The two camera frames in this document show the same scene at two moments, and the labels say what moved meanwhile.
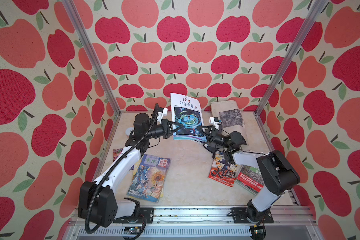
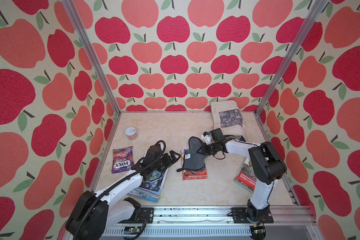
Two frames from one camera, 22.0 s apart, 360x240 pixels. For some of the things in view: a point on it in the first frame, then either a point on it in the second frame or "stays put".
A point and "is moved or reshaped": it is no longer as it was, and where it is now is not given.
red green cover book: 251,178 stays put
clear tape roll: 128,130 stays put
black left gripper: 166,129 to 170,162
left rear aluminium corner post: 91,53 stays put
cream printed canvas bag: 229,113 stays put
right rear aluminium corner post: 316,10 stays put
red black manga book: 222,170 to 196,175
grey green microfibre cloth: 238,138 to 193,159
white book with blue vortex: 186,110 is moved or reshaped
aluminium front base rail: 289,223 stays put
